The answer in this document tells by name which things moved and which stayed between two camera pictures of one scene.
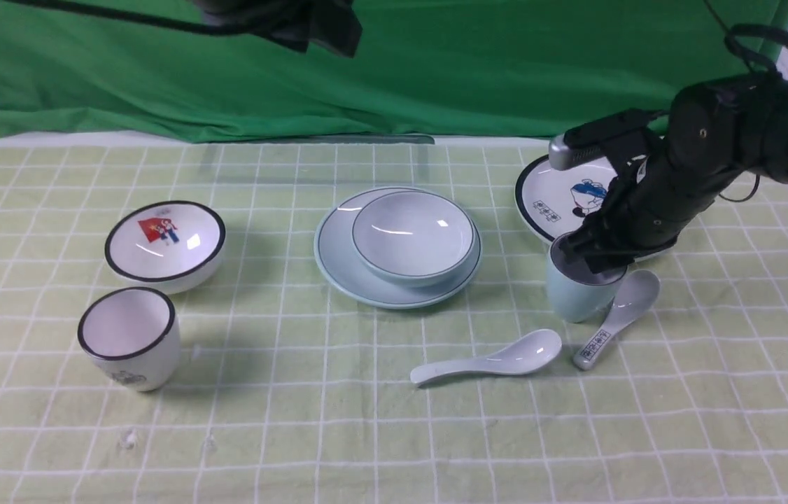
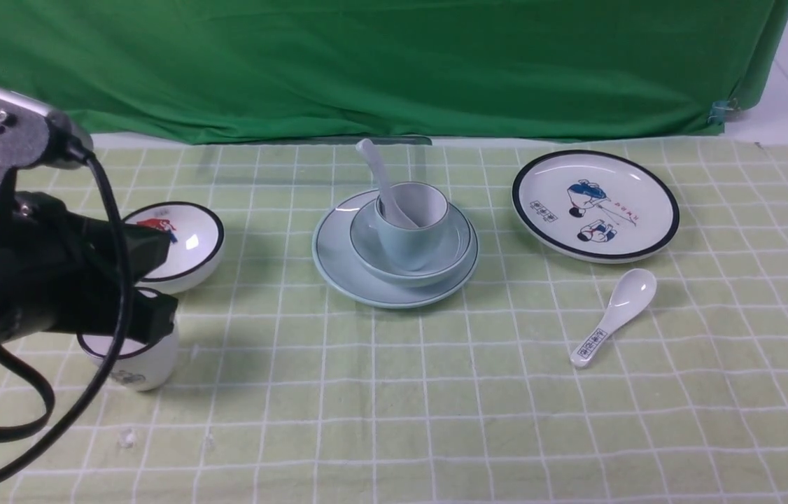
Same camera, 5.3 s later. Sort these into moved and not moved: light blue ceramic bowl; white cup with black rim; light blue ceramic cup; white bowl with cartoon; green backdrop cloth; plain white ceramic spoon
Moved: plain white ceramic spoon; light blue ceramic cup
Not moved: green backdrop cloth; white cup with black rim; light blue ceramic bowl; white bowl with cartoon
